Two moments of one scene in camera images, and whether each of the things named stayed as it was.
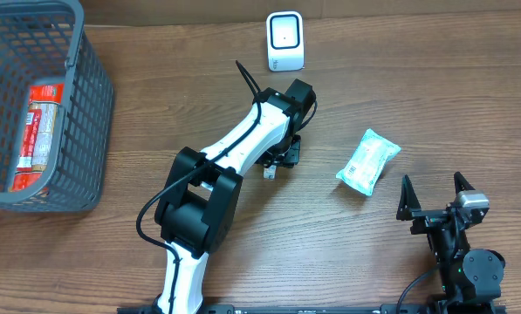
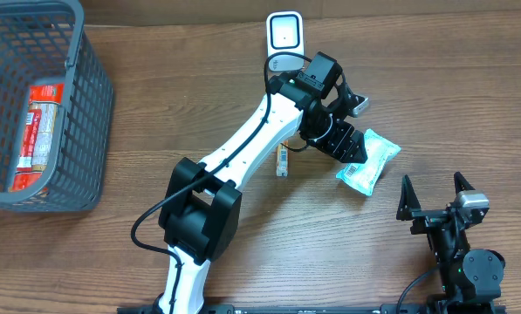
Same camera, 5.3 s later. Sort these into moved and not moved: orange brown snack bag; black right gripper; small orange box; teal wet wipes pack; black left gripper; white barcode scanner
Moved: black left gripper; small orange box
Not moved: orange brown snack bag; black right gripper; teal wet wipes pack; white barcode scanner
